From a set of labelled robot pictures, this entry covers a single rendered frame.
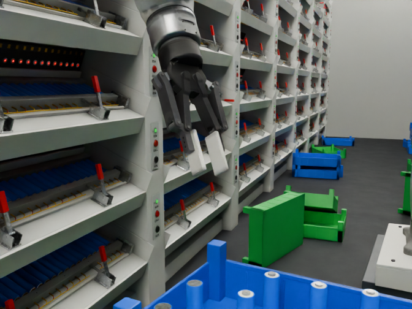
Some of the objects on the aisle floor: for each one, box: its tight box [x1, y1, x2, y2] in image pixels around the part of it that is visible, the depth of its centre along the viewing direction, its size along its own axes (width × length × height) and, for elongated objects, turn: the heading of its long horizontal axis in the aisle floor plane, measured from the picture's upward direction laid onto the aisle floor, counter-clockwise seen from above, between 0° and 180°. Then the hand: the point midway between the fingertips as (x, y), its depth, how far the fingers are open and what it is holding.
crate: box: [286, 185, 338, 213], centre depth 194 cm, size 30×20×8 cm
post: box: [239, 0, 278, 193], centre depth 237 cm, size 20×9×173 cm
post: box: [191, 0, 241, 231], centre depth 173 cm, size 20×9×173 cm
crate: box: [303, 208, 346, 242], centre depth 180 cm, size 30×20×8 cm
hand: (206, 154), depth 70 cm, fingers open, 4 cm apart
